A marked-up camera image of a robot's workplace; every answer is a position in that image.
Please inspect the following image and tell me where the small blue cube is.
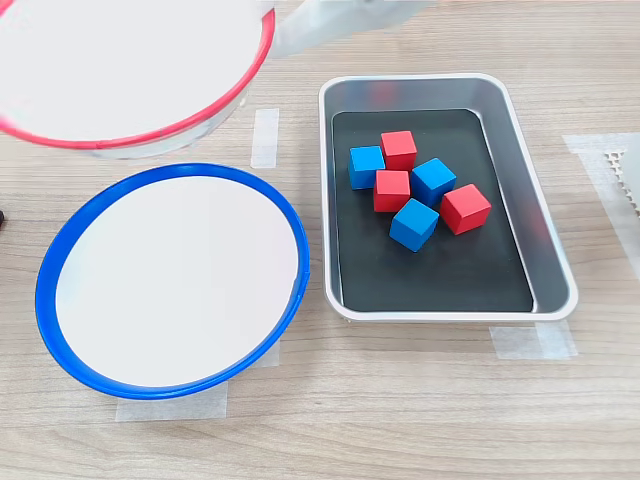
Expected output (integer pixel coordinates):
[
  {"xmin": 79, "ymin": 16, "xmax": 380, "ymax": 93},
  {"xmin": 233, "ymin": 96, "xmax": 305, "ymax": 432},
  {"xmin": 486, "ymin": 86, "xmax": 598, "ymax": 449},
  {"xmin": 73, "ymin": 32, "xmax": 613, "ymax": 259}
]
[
  {"xmin": 388, "ymin": 197, "xmax": 441, "ymax": 254},
  {"xmin": 409, "ymin": 157, "xmax": 458, "ymax": 209},
  {"xmin": 348, "ymin": 145, "xmax": 387, "ymax": 191}
]

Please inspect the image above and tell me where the white plate with red rim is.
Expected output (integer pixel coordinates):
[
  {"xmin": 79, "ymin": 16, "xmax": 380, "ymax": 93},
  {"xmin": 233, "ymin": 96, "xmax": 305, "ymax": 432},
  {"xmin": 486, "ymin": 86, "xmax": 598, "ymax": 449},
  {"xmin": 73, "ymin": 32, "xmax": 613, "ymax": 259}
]
[{"xmin": 0, "ymin": 0, "xmax": 276, "ymax": 160}]

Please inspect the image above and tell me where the translucent masking tape strip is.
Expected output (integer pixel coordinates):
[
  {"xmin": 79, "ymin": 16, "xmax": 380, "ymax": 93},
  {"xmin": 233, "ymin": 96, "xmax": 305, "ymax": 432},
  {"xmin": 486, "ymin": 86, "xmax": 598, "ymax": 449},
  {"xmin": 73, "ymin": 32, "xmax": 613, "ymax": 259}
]
[
  {"xmin": 257, "ymin": 329, "xmax": 281, "ymax": 370},
  {"xmin": 114, "ymin": 380, "xmax": 230, "ymax": 423},
  {"xmin": 577, "ymin": 149, "xmax": 640, "ymax": 281},
  {"xmin": 562, "ymin": 132, "xmax": 640, "ymax": 155},
  {"xmin": 488, "ymin": 319, "xmax": 580, "ymax": 361},
  {"xmin": 249, "ymin": 108, "xmax": 280, "ymax": 170}
]

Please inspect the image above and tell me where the steel tray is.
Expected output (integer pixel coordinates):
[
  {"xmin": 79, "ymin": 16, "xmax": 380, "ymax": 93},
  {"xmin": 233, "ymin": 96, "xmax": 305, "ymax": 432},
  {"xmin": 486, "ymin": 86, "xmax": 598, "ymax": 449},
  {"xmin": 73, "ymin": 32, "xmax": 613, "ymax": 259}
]
[{"xmin": 318, "ymin": 73, "xmax": 580, "ymax": 324}]

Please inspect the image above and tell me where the white plate with blue rim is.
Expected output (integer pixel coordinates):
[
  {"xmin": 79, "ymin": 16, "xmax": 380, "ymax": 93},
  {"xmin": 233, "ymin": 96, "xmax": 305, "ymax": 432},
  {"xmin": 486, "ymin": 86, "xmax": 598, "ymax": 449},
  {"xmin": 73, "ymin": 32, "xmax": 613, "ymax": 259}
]
[{"xmin": 34, "ymin": 162, "xmax": 311, "ymax": 401}]

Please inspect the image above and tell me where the small red cube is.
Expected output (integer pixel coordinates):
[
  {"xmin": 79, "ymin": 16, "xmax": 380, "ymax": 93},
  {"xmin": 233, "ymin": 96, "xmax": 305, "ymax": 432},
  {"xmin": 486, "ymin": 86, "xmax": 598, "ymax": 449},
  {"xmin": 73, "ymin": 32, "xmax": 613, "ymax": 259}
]
[
  {"xmin": 372, "ymin": 169, "xmax": 412, "ymax": 214},
  {"xmin": 438, "ymin": 183, "xmax": 493, "ymax": 236},
  {"xmin": 379, "ymin": 130, "xmax": 419, "ymax": 173}
]

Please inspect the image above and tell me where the pale perforated base plate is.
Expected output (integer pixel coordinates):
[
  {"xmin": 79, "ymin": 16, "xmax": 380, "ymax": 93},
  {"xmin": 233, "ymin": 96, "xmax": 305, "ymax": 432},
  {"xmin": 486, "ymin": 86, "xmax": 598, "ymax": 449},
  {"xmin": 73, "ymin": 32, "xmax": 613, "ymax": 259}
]
[{"xmin": 603, "ymin": 147, "xmax": 640, "ymax": 217}]

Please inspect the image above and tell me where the black tray mat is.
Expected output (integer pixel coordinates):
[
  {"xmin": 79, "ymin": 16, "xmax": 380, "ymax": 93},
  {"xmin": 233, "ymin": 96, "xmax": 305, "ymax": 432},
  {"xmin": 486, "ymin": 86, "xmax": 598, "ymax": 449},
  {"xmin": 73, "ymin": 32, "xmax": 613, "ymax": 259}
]
[{"xmin": 331, "ymin": 108, "xmax": 535, "ymax": 314}]

